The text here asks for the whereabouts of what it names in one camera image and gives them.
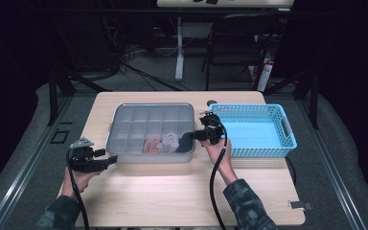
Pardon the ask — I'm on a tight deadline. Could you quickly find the white compartment storage box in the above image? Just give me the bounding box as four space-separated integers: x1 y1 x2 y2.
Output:
104 102 196 165

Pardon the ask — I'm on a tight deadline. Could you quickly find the red and white canister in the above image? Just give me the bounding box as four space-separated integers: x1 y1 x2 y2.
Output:
251 52 275 93

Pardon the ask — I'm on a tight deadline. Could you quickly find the person's right hand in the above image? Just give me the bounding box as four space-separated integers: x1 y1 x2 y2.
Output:
200 138 233 173

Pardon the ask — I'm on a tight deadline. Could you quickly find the bundle of floor cables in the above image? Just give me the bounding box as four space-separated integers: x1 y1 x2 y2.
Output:
102 15 191 92

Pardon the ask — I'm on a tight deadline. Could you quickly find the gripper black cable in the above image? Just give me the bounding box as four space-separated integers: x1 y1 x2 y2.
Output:
208 123 229 230
65 148 91 230

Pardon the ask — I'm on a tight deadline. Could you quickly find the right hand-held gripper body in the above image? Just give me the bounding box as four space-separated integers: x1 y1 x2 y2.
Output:
198 109 227 146

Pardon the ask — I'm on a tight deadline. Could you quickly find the black folding chair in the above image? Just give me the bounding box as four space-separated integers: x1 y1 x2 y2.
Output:
200 12 283 92

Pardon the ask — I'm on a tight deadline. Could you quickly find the pink sock pair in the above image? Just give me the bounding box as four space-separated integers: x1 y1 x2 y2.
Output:
142 137 162 154

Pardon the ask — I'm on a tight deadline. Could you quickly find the grey metal floor rail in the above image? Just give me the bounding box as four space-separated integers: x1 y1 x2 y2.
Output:
295 99 368 230
0 95 75 230

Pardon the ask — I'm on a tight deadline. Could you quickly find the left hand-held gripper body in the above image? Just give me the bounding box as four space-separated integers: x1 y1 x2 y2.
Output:
67 137 103 174

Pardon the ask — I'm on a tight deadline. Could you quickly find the transparent box lid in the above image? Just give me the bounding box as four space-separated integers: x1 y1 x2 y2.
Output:
105 102 196 155

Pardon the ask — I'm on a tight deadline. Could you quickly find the white sock pair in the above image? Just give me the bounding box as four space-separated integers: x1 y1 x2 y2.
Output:
156 132 180 153

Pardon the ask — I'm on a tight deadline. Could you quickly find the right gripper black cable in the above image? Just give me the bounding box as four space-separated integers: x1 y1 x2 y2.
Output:
208 123 229 230

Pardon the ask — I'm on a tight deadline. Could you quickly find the person's left hand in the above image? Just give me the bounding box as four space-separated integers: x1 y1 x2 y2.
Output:
61 166 103 198

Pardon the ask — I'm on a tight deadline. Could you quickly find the grey metal table bracket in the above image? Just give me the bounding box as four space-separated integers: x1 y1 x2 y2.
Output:
288 200 314 211

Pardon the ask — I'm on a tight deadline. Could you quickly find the blue perforated plastic basket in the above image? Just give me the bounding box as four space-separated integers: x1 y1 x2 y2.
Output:
208 103 299 159

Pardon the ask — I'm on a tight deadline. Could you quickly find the white desk leg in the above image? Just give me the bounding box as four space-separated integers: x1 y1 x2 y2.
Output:
174 16 186 82

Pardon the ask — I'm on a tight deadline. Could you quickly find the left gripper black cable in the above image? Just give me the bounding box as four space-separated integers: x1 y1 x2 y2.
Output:
65 148 91 230

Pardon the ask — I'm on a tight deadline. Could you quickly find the black metal frame stand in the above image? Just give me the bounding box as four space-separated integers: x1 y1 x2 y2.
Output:
46 68 113 127
263 66 321 130

